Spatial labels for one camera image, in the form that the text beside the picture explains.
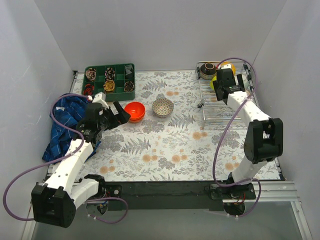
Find patterned brown white bowl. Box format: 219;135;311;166
152;97;174;118

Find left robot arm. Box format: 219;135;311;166
31;100;131;228

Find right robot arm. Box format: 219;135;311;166
214;68;284;199

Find metal dish rack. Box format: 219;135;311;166
195;57;259;128

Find pale green bowl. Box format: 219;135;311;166
242;75;250;88

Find lime green bowl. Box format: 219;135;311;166
209;75;217;90

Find yellow orange bowl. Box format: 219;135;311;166
218;62;237;76

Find black brown bowl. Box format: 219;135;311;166
199;62;217;81

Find rolled tie yellow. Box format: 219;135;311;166
103;80;115;94

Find rolled tie brown black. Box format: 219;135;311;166
124;81;135;93

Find green compartment tray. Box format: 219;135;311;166
81;63;136;102

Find rolled tie black dotted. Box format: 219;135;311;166
104;67;116;81

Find rolled tie red black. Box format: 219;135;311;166
83;83;95;96

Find blue plaid shirt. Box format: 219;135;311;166
41;92;103;162

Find rolled tie dark grey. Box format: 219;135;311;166
124;64;134;79

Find rolled tie pink brown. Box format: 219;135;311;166
85;67;97;82

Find floral table mat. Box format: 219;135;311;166
48;70;282;182

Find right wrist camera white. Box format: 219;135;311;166
218;63;236;73

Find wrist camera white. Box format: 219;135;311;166
92;92;109;109
218;63;236;73

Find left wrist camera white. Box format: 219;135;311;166
92;92;109;109

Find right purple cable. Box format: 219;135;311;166
211;57;262;218

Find purple cable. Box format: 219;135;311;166
211;57;262;218
2;93;130;224

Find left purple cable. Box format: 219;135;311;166
2;93;130;224

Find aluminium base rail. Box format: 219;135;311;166
29;181;313;205

